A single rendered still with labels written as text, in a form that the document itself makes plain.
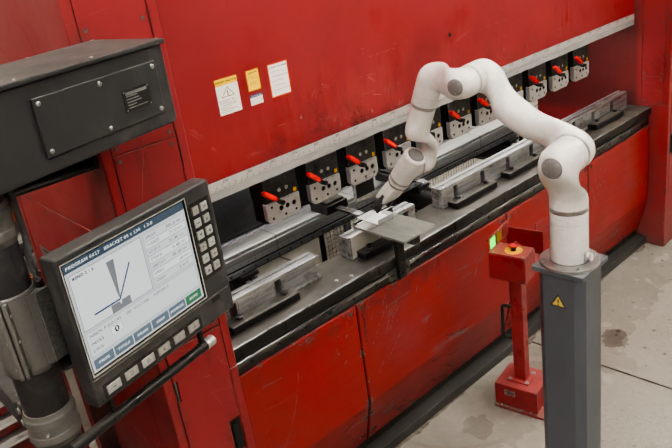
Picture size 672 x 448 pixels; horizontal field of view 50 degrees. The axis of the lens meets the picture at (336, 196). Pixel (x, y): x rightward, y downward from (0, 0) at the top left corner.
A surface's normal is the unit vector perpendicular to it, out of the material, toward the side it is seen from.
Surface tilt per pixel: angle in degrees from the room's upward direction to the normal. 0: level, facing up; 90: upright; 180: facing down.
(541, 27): 90
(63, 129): 90
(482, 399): 0
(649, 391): 0
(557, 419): 90
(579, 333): 90
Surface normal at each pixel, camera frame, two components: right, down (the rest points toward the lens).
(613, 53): -0.73, 0.34
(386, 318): 0.67, 0.19
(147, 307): 0.83, 0.10
